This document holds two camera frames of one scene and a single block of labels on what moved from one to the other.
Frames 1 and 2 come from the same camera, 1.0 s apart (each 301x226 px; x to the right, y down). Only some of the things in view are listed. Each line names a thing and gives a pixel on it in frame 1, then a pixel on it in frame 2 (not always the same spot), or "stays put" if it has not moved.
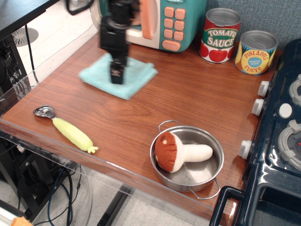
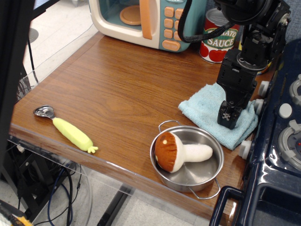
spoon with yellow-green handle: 69,132 stays put
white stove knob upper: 263,88 stays put
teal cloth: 98,74 -> 202,109
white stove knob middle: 257,106 stays put
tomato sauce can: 221,28 stays put
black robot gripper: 122,13 -> 239,82
